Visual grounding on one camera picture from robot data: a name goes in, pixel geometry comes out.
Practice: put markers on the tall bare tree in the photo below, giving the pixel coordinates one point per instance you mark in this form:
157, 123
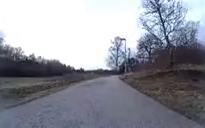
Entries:
116, 53

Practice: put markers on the street lamp pole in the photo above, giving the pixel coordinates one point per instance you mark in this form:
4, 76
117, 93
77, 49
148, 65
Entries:
125, 56

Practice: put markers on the grey asphalt road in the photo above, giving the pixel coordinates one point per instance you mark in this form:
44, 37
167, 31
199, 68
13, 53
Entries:
96, 106

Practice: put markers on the large bare tree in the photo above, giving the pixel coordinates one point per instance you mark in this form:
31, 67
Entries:
165, 23

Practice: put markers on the dark hedge with trees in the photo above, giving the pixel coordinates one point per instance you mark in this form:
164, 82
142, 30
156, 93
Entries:
26, 66

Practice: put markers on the dry grass bank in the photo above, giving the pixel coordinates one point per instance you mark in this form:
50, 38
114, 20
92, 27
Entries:
176, 90

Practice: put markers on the flat dry grass field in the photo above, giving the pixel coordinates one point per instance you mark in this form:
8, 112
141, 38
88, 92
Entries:
26, 88

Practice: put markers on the brown bushes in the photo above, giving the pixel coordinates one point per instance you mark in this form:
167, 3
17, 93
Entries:
183, 56

